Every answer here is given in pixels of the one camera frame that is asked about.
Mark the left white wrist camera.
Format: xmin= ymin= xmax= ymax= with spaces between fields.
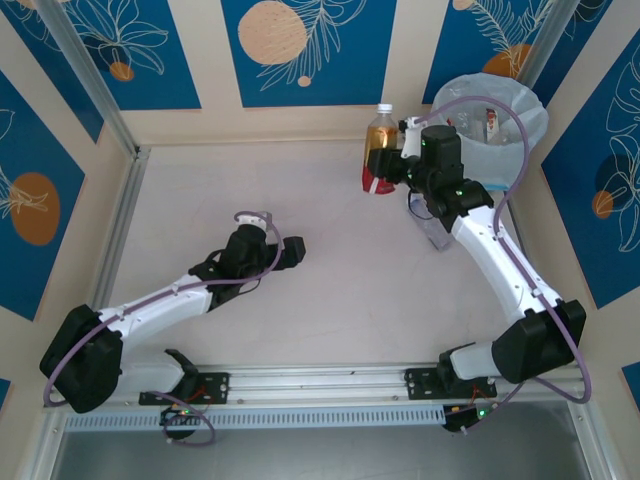
xmin=233 ymin=209 xmax=275 ymax=231

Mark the black controller board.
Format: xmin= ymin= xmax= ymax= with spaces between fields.
xmin=442 ymin=403 xmax=501 ymax=436
xmin=160 ymin=407 xmax=201 ymax=431

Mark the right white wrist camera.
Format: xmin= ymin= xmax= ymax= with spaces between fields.
xmin=398 ymin=115 xmax=425 ymax=159

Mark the grey metal sheet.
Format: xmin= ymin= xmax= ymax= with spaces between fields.
xmin=49 ymin=429 xmax=589 ymax=480

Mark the clear bottle purple Ganten label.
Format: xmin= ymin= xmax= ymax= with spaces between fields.
xmin=407 ymin=202 xmax=455 ymax=253

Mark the black mounting plate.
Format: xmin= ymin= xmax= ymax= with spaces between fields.
xmin=403 ymin=367 xmax=500 ymax=401
xmin=138 ymin=372 xmax=232 ymax=407

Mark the aluminium frame post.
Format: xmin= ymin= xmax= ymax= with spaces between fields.
xmin=34 ymin=0 xmax=151 ymax=160
xmin=519 ymin=0 xmax=584 ymax=91

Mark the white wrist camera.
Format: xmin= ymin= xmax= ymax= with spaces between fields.
xmin=398 ymin=115 xmax=425 ymax=159
xmin=233 ymin=209 xmax=275 ymax=231

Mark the purple cable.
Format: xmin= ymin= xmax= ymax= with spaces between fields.
xmin=414 ymin=95 xmax=596 ymax=437
xmin=43 ymin=209 xmax=284 ymax=448

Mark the blue floral wall panel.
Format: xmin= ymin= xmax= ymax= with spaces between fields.
xmin=0 ymin=69 xmax=86 ymax=321
xmin=0 ymin=0 xmax=105 ymax=145
xmin=221 ymin=0 xmax=398 ymax=108
xmin=422 ymin=0 xmax=549 ymax=106
xmin=541 ymin=29 xmax=640 ymax=310
xmin=64 ymin=0 xmax=203 ymax=111

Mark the white slotted cable duct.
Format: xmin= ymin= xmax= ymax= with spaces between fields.
xmin=64 ymin=405 xmax=449 ymax=431

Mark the aluminium side rail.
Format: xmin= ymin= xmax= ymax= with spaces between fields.
xmin=505 ymin=192 xmax=609 ymax=480
xmin=22 ymin=147 xmax=151 ymax=480

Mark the gold and red labelled bottle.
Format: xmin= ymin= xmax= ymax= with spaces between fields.
xmin=361 ymin=103 xmax=403 ymax=197

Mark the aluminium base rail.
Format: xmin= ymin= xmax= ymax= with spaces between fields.
xmin=197 ymin=360 xmax=586 ymax=404

